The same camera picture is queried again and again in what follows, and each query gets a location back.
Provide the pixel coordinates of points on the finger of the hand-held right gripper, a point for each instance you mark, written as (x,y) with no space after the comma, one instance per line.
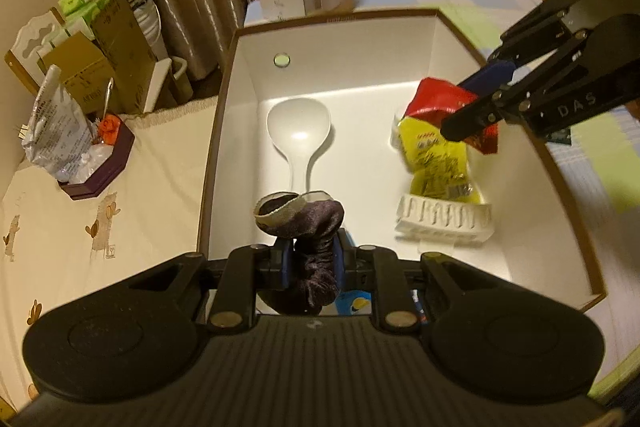
(465,119)
(492,74)

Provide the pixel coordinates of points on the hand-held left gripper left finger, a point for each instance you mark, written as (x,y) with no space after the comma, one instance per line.
(286,264)

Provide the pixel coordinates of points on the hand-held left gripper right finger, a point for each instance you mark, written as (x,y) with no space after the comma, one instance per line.
(340,262)

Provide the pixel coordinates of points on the red snack packet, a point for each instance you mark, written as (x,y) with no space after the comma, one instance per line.
(435,97)

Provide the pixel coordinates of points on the dark brown sock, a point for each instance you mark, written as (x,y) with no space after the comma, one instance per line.
(315,227)

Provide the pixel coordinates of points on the yellow snack packet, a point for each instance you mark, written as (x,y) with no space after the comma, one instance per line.
(435,157)

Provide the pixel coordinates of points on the brown box with white inside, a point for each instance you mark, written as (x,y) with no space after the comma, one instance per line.
(350,57)

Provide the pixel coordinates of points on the white plastic spoon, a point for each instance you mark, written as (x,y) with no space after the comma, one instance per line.
(297,122)

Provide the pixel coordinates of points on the white comb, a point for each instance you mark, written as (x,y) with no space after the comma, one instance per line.
(440,214)

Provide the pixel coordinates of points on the cream bear print sheet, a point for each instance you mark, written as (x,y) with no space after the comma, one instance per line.
(100,247)

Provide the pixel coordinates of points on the dark hexagonal tray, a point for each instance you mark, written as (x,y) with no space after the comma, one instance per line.
(107,172)

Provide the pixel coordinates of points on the white mug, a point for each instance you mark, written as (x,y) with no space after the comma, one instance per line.
(167,82)

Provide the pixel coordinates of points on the silver plastic bag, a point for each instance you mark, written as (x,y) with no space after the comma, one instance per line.
(55,132)

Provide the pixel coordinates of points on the brown cardboard box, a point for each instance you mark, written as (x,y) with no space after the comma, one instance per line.
(125,47)

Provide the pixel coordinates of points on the gold cardboard box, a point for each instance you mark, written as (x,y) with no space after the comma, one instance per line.
(85,77)

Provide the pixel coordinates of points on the stack of white bowls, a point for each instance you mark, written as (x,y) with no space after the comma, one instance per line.
(147,17)

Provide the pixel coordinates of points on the pile of green boxes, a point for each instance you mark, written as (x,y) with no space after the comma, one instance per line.
(75,12)

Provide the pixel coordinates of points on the white carved board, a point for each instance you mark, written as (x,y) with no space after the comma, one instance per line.
(30,42)

